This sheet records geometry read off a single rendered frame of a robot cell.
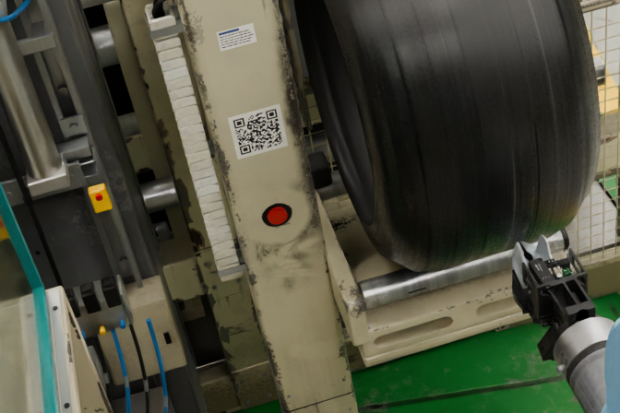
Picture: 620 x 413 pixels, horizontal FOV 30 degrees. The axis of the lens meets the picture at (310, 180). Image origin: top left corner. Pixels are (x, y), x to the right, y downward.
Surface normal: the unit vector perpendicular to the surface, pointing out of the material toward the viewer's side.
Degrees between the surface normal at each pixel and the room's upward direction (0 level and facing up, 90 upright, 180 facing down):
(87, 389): 90
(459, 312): 90
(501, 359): 0
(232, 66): 90
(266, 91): 90
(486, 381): 0
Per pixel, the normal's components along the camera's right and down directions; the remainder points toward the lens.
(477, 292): -0.15, -0.76
